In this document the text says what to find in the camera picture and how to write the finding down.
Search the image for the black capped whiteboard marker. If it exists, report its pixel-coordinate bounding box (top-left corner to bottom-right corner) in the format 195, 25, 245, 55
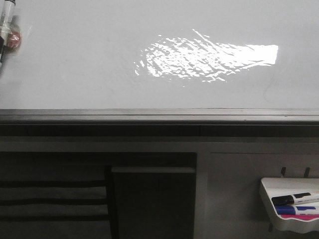
271, 192, 319, 206

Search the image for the blue capped whiteboard marker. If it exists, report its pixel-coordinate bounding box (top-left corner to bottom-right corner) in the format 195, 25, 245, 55
273, 203, 319, 215

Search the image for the white whiteboard with aluminium frame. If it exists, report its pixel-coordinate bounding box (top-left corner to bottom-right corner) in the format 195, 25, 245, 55
0, 0, 319, 124

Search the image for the white wavy-edged marker tray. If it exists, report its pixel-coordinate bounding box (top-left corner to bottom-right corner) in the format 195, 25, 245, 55
260, 178, 319, 234

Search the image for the grey black striped fabric panel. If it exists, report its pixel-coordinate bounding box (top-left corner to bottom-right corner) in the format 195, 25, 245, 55
0, 180, 119, 239

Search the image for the pink highlighter marker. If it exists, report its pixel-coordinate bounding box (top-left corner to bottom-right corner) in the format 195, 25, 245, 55
279, 214, 319, 221

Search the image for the white whiteboard marker with tape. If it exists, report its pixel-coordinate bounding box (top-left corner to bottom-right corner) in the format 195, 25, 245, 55
0, 0, 21, 67

